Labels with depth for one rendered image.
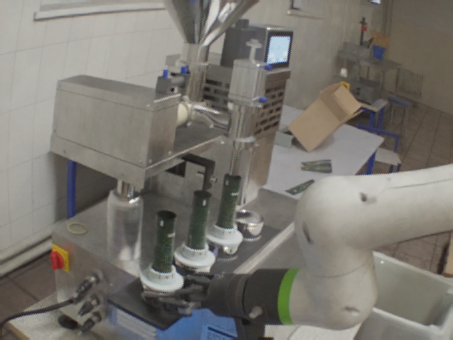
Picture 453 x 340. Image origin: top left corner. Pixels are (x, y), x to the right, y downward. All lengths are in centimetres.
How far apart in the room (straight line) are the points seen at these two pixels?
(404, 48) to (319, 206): 1055
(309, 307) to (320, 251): 10
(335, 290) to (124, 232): 45
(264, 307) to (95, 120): 45
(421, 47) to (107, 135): 1036
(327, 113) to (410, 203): 206
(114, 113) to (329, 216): 45
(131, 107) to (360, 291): 49
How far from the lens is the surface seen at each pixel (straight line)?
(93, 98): 98
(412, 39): 1114
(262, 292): 77
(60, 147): 106
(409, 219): 66
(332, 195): 66
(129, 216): 99
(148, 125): 90
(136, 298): 90
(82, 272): 110
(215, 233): 105
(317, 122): 272
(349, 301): 71
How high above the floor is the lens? 155
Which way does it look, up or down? 21 degrees down
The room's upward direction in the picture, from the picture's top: 9 degrees clockwise
